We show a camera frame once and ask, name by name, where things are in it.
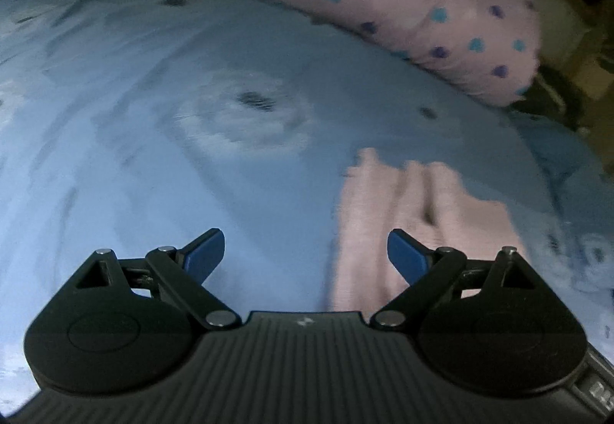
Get pink towel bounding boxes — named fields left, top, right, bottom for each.
left=331, top=147, right=531, bottom=312

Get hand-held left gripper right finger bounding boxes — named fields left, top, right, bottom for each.
left=370, top=228, right=540, bottom=330

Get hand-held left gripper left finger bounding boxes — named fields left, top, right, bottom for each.
left=67, top=228, right=242, bottom=330

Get blue floral bedsheet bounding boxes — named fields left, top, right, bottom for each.
left=0, top=0, right=614, bottom=410

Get pink pillow with heart print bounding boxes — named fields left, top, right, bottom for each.
left=238, top=0, right=542, bottom=107

